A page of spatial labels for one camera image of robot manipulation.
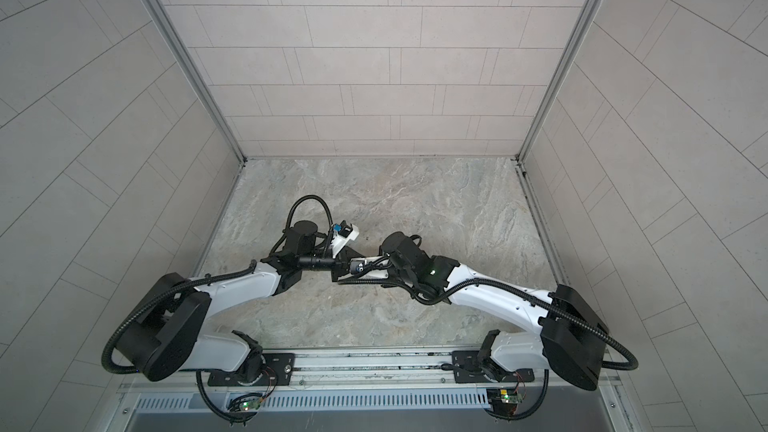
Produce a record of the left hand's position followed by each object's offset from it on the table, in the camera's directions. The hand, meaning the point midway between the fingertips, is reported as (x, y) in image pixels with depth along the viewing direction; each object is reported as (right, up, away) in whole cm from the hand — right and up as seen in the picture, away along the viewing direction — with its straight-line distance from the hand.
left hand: (372, 262), depth 78 cm
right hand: (+1, +1, 0) cm, 1 cm away
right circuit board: (+33, -29, -10) cm, 45 cm away
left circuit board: (-25, -27, -14) cm, 40 cm away
